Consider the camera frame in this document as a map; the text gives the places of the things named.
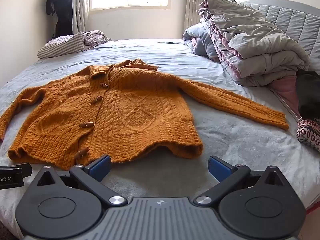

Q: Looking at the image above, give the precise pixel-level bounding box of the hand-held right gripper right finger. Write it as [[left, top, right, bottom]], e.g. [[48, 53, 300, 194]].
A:
[[192, 155, 288, 207]]

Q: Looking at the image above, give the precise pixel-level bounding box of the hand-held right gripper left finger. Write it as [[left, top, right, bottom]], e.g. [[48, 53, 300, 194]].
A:
[[31, 154, 128, 208]]

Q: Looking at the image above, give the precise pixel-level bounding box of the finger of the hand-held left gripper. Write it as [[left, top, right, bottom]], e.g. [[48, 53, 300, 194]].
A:
[[0, 163, 33, 177]]

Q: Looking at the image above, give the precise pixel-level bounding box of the orange knitted cardigan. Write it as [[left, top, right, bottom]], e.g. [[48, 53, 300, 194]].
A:
[[0, 59, 290, 171]]

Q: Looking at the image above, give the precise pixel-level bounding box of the bed with grey sheet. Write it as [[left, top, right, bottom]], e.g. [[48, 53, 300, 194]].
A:
[[0, 39, 320, 240]]

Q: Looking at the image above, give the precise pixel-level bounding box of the patterned knit sweater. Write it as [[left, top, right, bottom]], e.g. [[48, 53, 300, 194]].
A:
[[296, 117, 320, 153]]

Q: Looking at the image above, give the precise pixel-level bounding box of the red object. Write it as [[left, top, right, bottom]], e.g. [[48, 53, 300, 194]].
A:
[[305, 204, 320, 216]]

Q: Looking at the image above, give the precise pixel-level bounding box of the pink pillow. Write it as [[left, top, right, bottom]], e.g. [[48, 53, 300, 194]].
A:
[[269, 75, 300, 120]]

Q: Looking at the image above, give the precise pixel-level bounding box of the black garment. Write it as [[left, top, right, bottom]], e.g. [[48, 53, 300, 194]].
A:
[[295, 69, 320, 119]]

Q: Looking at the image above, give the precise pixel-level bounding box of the striped folded blanket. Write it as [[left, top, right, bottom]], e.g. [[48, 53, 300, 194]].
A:
[[37, 30, 110, 60]]

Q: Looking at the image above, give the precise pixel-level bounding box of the grey folded quilt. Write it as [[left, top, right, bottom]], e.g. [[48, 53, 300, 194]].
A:
[[199, 0, 310, 87]]

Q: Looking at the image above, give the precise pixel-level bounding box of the grey-blue folded blanket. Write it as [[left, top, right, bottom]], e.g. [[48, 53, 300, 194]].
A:
[[182, 23, 220, 62]]

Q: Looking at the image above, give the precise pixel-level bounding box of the floral curtain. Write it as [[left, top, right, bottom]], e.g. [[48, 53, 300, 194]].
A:
[[71, 0, 90, 34], [184, 0, 207, 32]]

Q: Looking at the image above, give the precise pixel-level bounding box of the grey quilted headboard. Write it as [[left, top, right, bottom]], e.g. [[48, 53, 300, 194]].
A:
[[235, 0, 320, 74]]

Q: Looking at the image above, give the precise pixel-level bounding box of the black hanging coat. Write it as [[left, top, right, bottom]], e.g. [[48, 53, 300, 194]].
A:
[[45, 0, 73, 38]]

